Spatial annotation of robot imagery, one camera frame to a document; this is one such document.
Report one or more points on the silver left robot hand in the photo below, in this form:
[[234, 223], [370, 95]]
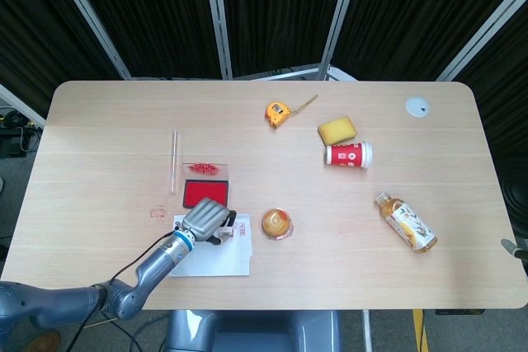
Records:
[[206, 220]]

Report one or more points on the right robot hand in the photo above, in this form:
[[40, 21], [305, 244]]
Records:
[[517, 250]]

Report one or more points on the white and red stamp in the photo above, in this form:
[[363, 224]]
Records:
[[226, 231]]

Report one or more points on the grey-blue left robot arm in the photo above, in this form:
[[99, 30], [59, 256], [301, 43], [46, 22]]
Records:
[[161, 263]]

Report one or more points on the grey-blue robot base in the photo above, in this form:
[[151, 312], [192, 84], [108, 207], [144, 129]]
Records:
[[255, 331]]

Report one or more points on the red ink pad clear lid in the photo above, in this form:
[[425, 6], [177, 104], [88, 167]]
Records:
[[206, 193]]

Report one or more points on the lined paper notepad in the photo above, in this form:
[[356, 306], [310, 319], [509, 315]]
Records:
[[231, 257]]

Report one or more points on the clear glass test tube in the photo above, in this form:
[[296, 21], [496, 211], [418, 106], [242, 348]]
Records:
[[174, 162]]

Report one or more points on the orange fruit jelly cup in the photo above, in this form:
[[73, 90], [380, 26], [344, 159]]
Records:
[[275, 223]]

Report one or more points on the black table control box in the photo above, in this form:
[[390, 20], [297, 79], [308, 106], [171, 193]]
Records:
[[460, 312]]

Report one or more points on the tea bottle with label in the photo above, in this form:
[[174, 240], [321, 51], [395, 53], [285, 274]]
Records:
[[406, 222]]

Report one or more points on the yellow tape measure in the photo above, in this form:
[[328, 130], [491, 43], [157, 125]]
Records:
[[275, 114]]

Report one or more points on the yellow table leg strip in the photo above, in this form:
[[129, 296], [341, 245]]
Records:
[[419, 331]]

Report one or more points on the thin wooden stick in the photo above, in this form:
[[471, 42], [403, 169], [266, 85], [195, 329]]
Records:
[[103, 320]]

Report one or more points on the red paper cup white lid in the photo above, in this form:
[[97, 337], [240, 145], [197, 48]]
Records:
[[346, 155]]

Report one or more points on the black pleated partition panel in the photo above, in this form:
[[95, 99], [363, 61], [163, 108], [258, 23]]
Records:
[[420, 14], [37, 30], [280, 10], [152, 14], [503, 92]]

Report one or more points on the yellow sponge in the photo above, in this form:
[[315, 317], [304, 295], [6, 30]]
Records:
[[336, 128]]

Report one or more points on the white partition base foot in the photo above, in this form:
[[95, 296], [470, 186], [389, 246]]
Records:
[[276, 73]]

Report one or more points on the white table leg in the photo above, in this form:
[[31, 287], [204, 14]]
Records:
[[367, 331]]

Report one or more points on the white round table grommet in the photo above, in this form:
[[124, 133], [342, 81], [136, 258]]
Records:
[[416, 107]]

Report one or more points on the brown leather shoe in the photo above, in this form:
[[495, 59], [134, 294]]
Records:
[[45, 341]]

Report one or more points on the black floor equipment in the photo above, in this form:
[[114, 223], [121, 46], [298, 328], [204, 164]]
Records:
[[14, 137]]

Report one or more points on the white partition frame post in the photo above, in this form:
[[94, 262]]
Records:
[[482, 34], [338, 18], [218, 18], [88, 14], [20, 102]]

